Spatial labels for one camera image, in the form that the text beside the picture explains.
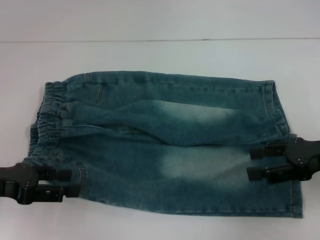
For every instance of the blue denim shorts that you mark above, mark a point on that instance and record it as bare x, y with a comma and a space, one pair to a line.
150, 125

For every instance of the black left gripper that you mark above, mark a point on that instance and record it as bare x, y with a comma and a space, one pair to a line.
15, 177

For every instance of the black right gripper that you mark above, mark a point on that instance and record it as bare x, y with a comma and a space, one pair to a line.
302, 157

